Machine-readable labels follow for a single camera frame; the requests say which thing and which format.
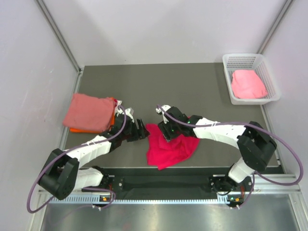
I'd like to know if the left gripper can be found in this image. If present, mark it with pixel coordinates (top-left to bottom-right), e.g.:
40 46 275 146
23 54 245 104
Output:
121 118 150 142

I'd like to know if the magenta t shirt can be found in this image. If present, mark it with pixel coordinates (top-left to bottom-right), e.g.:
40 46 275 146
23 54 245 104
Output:
146 124 200 170

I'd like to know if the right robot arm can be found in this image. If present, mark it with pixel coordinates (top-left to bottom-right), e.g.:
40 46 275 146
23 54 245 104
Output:
156 105 277 192

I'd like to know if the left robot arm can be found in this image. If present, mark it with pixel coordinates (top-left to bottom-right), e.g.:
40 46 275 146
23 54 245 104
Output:
38 115 150 200

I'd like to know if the folded salmon t shirt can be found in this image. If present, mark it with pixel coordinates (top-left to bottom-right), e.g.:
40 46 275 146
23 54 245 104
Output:
62 93 116 133

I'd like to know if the folded orange t shirt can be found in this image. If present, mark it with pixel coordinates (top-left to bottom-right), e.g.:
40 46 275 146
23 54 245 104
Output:
69 96 116 134

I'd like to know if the light pink t shirt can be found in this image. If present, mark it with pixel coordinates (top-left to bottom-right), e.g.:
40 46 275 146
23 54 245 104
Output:
231 70 268 99

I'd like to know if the white plastic basket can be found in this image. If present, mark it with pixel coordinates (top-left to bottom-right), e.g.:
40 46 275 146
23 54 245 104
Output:
222 53 281 105

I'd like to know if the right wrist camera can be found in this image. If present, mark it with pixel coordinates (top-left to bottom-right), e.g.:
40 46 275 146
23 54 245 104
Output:
155 104 171 124

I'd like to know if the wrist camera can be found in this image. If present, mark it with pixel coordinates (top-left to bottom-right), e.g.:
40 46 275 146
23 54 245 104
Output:
155 104 171 124
115 105 134 122

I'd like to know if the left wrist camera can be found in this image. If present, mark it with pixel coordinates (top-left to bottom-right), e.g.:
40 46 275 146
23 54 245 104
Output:
115 105 134 122

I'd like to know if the slotted grey cable duct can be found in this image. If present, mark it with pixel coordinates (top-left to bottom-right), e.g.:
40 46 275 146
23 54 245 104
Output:
50 194 243 205

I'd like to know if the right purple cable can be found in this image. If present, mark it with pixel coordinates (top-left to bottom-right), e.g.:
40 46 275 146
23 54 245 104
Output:
156 104 304 209

